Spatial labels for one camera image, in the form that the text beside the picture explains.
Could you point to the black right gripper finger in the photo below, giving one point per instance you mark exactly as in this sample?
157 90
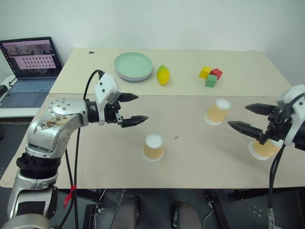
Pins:
262 109
247 130

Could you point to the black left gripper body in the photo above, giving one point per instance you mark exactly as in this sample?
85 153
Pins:
111 114

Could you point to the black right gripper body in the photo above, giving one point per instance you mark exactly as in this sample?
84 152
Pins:
278 128

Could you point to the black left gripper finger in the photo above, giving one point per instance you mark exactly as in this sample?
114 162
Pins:
128 97
133 120

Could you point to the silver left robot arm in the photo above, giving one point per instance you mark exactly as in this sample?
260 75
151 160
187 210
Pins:
47 133

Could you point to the orange paper cup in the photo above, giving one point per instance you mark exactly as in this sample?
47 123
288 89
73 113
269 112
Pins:
216 113
264 150
153 149

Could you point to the pale green plate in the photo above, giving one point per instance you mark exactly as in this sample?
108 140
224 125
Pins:
132 64

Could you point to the yellow green toy lemon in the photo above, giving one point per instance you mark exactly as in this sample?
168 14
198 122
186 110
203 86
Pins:
163 75

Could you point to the red wooden cube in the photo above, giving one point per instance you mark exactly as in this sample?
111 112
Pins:
217 72

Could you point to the green wooden cube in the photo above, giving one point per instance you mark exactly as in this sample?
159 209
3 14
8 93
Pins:
210 81

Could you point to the yellow wooden cube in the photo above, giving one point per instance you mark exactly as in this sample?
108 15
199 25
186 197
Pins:
204 72

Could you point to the red tape strip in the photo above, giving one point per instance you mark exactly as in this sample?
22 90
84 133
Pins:
71 193

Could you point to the blue grey laptop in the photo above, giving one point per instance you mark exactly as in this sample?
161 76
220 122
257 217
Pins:
31 71

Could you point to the dark rounded shape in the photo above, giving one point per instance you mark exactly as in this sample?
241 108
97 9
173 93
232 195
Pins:
126 212
187 214

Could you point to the black device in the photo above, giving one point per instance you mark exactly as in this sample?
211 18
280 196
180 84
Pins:
3 90

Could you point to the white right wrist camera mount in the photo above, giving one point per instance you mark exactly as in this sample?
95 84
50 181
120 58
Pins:
297 119

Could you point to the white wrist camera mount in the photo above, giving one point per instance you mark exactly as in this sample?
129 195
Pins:
106 87
297 119

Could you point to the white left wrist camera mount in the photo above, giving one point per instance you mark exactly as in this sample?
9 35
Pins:
106 87

